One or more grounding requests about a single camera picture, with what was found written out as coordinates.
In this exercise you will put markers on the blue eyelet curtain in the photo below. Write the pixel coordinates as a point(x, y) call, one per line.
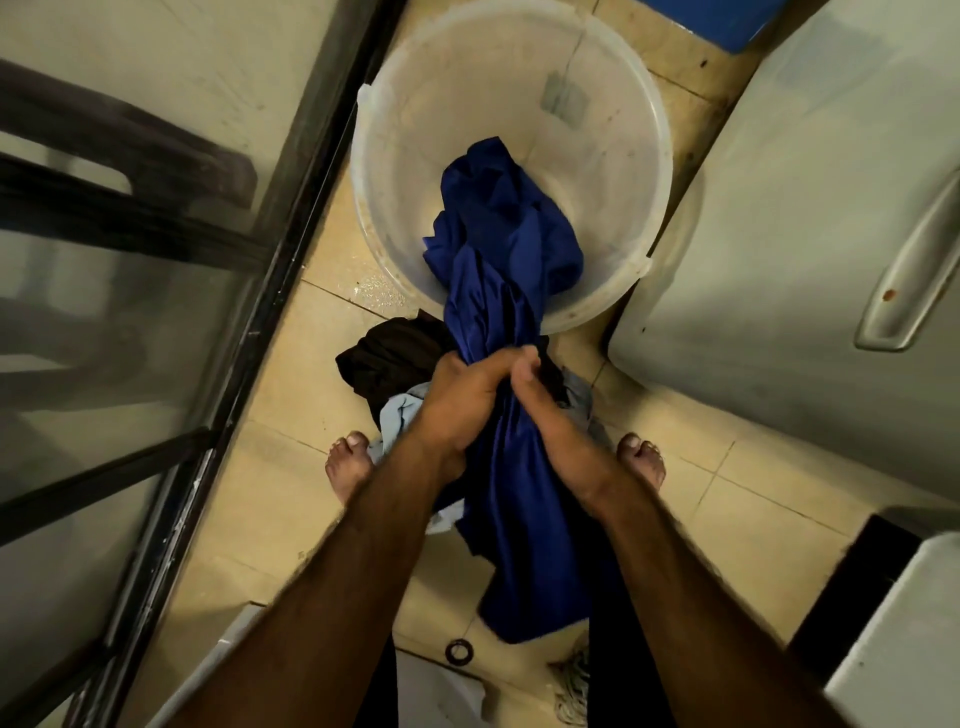
point(510, 247)

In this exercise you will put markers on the person's left foot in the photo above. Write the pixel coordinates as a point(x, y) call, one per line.
point(347, 465)

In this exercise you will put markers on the translucent white plastic bucket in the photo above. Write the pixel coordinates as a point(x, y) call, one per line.
point(420, 112)

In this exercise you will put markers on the person's left hand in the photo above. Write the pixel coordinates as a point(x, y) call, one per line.
point(457, 405)

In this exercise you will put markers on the person's right forearm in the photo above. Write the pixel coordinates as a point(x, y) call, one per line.
point(697, 622)

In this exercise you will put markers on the person's left forearm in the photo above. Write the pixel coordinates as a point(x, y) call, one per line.
point(322, 615)

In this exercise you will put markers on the light blue clothes cloth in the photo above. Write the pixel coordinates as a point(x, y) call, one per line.
point(397, 420)

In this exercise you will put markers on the white washing machine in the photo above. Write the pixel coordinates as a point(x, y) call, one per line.
point(750, 262)

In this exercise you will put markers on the black eyelet curtain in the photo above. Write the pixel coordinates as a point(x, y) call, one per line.
point(382, 360)

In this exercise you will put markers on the dark wooden furniture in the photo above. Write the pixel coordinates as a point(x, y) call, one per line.
point(112, 165)

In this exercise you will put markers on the white appliance with blue base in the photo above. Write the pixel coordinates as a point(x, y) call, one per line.
point(712, 19)

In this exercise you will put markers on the white flat board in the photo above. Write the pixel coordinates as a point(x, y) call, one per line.
point(217, 660)

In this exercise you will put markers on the person's right hand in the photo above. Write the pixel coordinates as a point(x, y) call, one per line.
point(577, 457)

